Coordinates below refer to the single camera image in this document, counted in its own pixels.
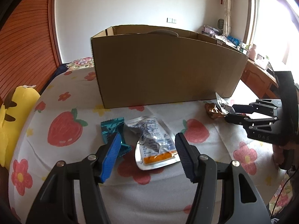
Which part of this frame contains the red white snack packet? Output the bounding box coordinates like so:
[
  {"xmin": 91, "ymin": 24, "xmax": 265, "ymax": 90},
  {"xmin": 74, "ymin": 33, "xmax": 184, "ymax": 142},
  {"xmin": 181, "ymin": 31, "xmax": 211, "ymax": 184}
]
[{"xmin": 215, "ymin": 93, "xmax": 232, "ymax": 115}]

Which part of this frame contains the copper foil candy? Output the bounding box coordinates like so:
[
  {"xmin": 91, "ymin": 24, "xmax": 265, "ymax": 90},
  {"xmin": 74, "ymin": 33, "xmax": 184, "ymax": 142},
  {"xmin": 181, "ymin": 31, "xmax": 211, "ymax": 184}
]
[{"xmin": 205, "ymin": 103, "xmax": 225, "ymax": 119}]

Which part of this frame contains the teal foil candy packet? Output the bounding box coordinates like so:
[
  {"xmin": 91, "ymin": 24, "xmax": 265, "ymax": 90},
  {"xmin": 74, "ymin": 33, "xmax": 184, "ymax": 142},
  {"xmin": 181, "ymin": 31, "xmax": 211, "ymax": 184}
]
[{"xmin": 101, "ymin": 117, "xmax": 132, "ymax": 157}]

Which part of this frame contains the white blue snack packet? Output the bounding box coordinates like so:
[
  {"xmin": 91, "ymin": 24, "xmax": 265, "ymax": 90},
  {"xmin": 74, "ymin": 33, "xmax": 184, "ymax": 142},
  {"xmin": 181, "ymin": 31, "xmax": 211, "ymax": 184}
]
[{"xmin": 126, "ymin": 115, "xmax": 180, "ymax": 171}]

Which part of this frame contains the person's right hand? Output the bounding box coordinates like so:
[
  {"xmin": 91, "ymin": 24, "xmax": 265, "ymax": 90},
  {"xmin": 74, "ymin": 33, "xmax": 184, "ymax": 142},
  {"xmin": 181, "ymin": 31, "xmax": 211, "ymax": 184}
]
[{"xmin": 272, "ymin": 142, "xmax": 298, "ymax": 168}]

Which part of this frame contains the wooden cabinet row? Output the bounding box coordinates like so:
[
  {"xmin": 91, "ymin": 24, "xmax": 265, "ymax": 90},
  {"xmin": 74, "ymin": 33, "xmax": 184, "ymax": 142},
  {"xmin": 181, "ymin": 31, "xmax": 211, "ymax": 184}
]
[{"xmin": 241, "ymin": 59, "xmax": 279, "ymax": 99}]

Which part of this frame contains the strawberry print bed sheet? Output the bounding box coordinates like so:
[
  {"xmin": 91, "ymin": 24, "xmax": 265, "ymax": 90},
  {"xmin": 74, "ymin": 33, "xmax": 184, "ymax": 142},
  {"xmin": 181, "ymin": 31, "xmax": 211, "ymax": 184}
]
[{"xmin": 9, "ymin": 68, "xmax": 285, "ymax": 223}]

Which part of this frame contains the pink thermos bottle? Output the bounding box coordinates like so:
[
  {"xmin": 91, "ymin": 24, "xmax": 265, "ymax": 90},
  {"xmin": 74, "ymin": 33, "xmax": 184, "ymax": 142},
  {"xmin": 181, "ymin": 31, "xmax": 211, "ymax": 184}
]
[{"xmin": 248, "ymin": 44, "xmax": 256, "ymax": 61}]

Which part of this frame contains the small desk fan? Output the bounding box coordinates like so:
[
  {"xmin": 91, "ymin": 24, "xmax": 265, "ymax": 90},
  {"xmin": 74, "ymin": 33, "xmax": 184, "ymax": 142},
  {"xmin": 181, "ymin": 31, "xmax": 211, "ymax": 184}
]
[{"xmin": 217, "ymin": 19, "xmax": 224, "ymax": 30}]

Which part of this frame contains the brown cardboard box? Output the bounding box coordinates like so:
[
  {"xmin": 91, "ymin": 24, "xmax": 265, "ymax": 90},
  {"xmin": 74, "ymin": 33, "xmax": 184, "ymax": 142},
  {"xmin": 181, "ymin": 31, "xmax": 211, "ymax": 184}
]
[{"xmin": 91, "ymin": 25, "xmax": 248, "ymax": 108}]

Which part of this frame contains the yellow plush toy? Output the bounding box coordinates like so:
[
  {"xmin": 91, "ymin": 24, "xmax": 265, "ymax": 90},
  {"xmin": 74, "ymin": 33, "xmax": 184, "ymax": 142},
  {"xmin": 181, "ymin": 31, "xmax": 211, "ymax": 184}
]
[{"xmin": 0, "ymin": 85, "xmax": 40, "ymax": 169}]

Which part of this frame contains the patterned curtain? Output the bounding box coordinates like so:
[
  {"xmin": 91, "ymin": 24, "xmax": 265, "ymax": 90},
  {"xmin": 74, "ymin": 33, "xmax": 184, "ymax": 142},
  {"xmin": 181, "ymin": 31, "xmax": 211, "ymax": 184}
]
[{"xmin": 223, "ymin": 0, "xmax": 234, "ymax": 36}]

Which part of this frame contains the wooden headboard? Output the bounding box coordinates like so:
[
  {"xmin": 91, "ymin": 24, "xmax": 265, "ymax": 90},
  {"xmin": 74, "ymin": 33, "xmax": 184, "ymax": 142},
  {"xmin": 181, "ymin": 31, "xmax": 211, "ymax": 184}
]
[{"xmin": 1, "ymin": 0, "xmax": 62, "ymax": 99}]

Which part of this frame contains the window with wooden frame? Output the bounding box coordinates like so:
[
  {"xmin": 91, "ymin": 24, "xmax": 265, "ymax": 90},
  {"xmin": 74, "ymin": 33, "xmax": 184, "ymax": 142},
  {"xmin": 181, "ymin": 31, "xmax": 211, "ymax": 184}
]
[{"xmin": 249, "ymin": 0, "xmax": 298, "ymax": 77}]

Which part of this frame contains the white wall switch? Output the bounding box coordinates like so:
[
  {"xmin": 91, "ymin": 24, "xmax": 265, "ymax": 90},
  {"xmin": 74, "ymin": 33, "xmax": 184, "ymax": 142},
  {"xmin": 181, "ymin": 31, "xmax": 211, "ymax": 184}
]
[{"xmin": 167, "ymin": 18, "xmax": 176, "ymax": 24}]

